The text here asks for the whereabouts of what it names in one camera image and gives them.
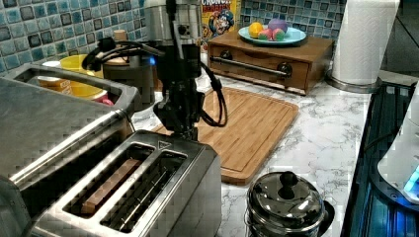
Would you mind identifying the purple plum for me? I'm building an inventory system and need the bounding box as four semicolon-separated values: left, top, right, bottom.
268;19;288;33

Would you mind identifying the red strawberry upper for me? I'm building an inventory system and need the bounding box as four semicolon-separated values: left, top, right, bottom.
258;29;273;40

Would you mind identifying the bamboo cutting board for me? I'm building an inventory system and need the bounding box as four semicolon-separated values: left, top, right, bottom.
151;86;300;186

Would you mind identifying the stainless steel toaster oven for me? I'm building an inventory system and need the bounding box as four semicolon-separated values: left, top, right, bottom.
0;64;139;237

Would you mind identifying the yellow lemon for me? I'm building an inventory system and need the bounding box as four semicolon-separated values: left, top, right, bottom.
248;22;264;39

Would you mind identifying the yellow cup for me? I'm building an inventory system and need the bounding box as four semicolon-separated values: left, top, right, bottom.
59;54;109;101

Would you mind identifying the stainless steel two-slot toaster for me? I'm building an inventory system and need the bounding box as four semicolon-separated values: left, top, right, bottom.
33;130;221;237

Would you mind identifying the toast slice in toaster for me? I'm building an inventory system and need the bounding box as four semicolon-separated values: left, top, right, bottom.
81;159;141;216

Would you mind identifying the cereal box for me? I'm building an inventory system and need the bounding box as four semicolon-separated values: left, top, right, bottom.
201;0;241;52

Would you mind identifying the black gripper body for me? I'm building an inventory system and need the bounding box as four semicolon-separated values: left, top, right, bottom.
153;44;205;141

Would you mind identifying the round wooden lid canister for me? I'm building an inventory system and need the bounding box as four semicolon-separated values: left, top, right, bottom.
103;49;155;112

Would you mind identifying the red strawberry lower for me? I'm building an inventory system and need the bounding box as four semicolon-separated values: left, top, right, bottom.
272;28;286;41

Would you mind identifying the light blue plate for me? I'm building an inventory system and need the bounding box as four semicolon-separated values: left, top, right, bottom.
238;25;306;45

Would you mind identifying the steel pot with lid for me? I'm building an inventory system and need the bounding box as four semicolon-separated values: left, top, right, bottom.
245;171;335;237

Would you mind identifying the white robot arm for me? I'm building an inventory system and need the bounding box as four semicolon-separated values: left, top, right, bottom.
144;0;204;140

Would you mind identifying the wooden drawer box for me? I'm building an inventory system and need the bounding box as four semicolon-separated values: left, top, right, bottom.
208;32;334;96

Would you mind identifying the white-capped spice bottle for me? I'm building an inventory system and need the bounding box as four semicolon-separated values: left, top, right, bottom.
38;61;73;95

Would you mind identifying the red strawberry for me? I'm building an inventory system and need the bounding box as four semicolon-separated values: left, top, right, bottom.
272;28;286;41
258;29;273;40

